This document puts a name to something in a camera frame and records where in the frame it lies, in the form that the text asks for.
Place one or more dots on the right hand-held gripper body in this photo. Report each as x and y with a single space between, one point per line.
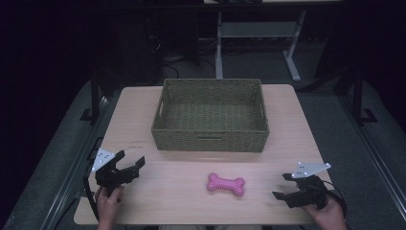
309 191

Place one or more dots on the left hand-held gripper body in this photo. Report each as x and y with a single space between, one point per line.
110 177

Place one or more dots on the person's left hand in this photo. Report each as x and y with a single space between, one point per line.
108 204

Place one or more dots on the person's right hand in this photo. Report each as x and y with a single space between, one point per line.
330 214

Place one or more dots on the pink bone toy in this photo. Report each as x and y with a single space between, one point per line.
226 184

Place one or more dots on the black metal stand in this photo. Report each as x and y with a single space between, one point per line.
94 102
359 99

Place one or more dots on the green woven basket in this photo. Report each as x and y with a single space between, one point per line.
210 121

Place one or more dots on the aluminium rail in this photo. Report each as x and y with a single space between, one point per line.
68 179
379 163

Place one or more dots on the white metal desk frame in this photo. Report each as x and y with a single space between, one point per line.
257 30

